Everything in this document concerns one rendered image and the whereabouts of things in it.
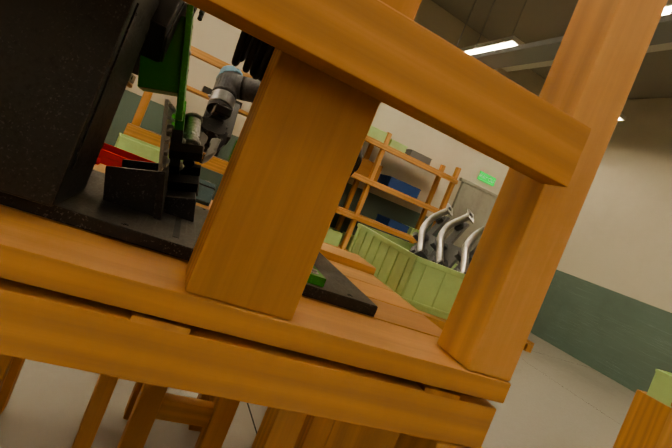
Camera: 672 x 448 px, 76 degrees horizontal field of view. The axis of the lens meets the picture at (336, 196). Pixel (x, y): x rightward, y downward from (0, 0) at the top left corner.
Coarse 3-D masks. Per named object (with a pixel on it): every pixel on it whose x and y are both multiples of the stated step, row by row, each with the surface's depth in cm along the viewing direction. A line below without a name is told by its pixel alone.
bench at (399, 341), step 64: (0, 256) 44; (64, 256) 47; (128, 256) 55; (0, 320) 45; (64, 320) 47; (128, 320) 49; (192, 320) 51; (256, 320) 53; (320, 320) 61; (384, 320) 76; (192, 384) 52; (256, 384) 55; (320, 384) 58; (384, 384) 61; (448, 384) 64
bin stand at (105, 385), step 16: (0, 368) 116; (16, 368) 135; (0, 384) 117; (96, 384) 144; (112, 384) 126; (0, 400) 135; (96, 400) 125; (96, 416) 126; (80, 432) 125; (96, 432) 127
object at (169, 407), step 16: (144, 384) 134; (128, 400) 161; (144, 400) 133; (160, 400) 135; (176, 400) 139; (192, 400) 142; (208, 400) 165; (224, 400) 142; (128, 416) 156; (144, 416) 134; (160, 416) 137; (176, 416) 139; (192, 416) 141; (208, 416) 142; (224, 416) 142; (128, 432) 133; (144, 432) 135; (208, 432) 142; (224, 432) 143
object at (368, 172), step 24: (384, 144) 661; (360, 168) 661; (432, 168) 696; (456, 168) 724; (408, 192) 698; (432, 192) 761; (360, 216) 667; (384, 216) 732; (336, 240) 663; (408, 240) 702
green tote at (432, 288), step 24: (360, 240) 191; (384, 240) 168; (384, 264) 162; (408, 264) 146; (432, 264) 144; (456, 264) 188; (408, 288) 143; (432, 288) 145; (456, 288) 148; (432, 312) 147
